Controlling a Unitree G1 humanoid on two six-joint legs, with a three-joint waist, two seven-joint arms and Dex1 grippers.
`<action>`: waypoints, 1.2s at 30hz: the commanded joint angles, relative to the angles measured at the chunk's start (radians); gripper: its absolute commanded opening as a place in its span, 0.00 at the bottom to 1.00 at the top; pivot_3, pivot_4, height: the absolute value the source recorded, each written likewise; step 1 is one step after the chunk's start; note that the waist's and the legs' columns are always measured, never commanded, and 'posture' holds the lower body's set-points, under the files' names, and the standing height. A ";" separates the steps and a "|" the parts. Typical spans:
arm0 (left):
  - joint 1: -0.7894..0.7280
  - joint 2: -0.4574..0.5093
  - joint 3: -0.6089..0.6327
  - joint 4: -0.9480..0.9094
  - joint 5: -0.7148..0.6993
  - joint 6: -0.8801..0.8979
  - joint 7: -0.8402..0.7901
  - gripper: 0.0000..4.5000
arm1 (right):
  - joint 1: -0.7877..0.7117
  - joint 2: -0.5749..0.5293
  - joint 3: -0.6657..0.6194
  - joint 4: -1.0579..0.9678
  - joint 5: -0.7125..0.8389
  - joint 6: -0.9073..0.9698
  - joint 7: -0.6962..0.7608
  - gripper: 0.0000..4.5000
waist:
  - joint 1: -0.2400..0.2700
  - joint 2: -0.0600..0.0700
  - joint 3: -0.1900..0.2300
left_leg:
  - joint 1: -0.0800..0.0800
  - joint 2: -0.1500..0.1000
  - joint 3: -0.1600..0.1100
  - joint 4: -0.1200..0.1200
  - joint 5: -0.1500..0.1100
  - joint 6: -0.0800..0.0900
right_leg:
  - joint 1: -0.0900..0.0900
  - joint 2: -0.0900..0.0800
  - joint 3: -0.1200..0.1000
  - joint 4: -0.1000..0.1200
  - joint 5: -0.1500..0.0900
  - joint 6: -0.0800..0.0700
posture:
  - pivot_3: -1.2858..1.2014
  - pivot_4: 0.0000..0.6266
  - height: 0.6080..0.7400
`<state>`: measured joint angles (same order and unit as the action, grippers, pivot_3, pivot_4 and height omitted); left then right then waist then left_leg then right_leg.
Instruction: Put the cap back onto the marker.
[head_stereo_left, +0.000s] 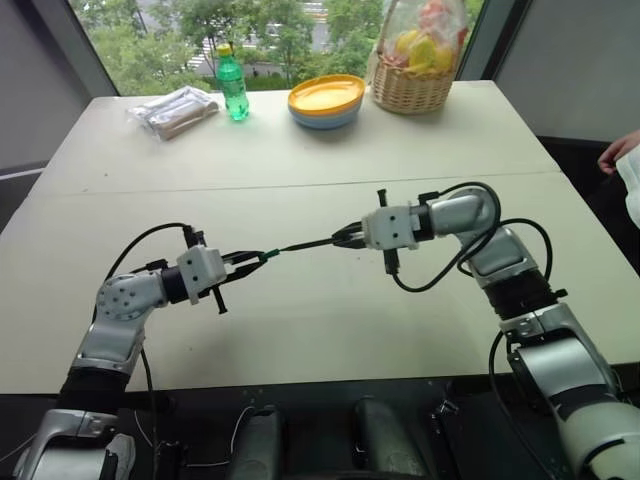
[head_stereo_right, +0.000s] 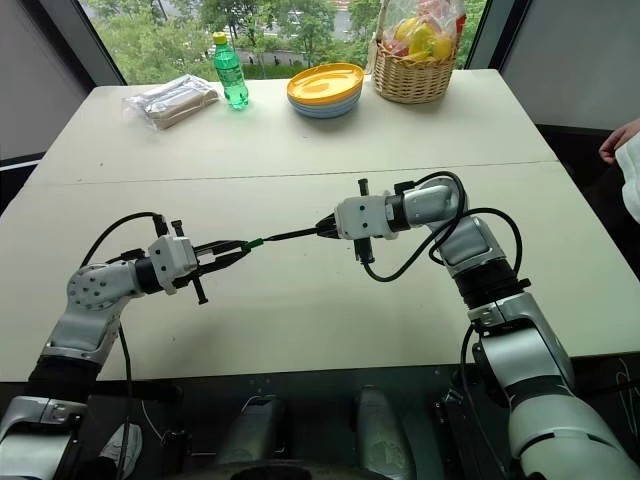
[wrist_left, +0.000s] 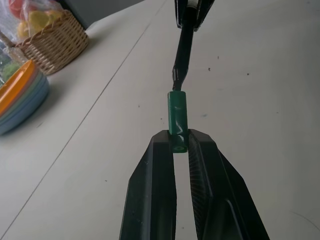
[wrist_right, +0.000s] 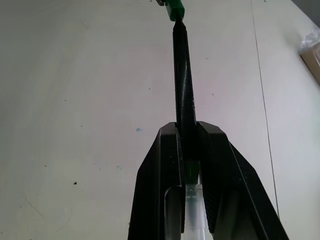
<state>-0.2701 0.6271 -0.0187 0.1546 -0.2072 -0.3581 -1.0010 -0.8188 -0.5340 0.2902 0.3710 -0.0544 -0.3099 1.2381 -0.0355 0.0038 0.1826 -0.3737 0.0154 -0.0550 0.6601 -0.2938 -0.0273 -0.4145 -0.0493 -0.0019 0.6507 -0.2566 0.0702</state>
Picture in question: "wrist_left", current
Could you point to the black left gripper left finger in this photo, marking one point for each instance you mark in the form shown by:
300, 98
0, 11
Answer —
150, 190

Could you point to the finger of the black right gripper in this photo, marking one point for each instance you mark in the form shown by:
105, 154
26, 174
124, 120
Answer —
203, 15
178, 15

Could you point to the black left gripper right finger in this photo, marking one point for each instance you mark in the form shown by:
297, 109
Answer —
220, 195

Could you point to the green marker cap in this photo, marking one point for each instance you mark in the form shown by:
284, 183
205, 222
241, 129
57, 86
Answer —
177, 112

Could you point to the woven wicker basket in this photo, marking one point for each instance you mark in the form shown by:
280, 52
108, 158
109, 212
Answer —
56, 47

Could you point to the yellow toy fruit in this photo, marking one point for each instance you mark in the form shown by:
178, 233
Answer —
23, 28
38, 19

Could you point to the stack of colourful plates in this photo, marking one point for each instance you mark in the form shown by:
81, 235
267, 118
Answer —
27, 113

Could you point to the red toy fruit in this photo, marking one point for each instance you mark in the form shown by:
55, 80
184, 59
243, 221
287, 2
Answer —
17, 7

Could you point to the orange plastic plate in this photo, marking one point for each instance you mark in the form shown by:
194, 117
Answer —
17, 87

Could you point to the clear plastic bag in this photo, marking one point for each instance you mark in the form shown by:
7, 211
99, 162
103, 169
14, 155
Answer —
7, 27

